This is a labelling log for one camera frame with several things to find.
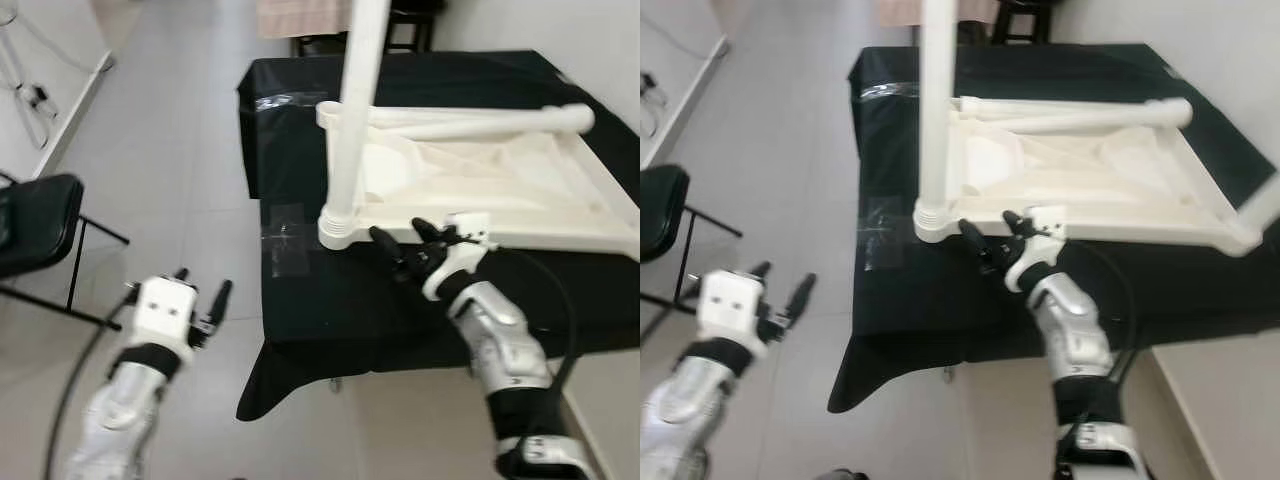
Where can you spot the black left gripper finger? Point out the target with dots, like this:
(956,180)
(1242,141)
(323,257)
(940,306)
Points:
(801,296)
(759,272)
(221,302)
(181,275)

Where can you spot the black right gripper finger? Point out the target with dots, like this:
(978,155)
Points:
(388,250)
(429,235)
(976,243)
(1018,226)

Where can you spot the white plastic children table top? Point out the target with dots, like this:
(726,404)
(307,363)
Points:
(1100,180)
(500,190)

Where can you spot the black folding chair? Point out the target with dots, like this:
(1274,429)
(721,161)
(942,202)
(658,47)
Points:
(40,220)
(660,210)

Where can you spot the beige cloth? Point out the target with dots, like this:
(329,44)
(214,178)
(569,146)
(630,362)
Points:
(300,15)
(895,10)

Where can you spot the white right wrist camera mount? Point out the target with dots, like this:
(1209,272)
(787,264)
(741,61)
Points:
(1048,222)
(472,228)

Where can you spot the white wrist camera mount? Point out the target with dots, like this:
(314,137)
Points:
(1048,222)
(730,300)
(472,228)
(160,310)

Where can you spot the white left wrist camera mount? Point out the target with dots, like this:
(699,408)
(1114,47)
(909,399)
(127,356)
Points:
(160,310)
(730,300)

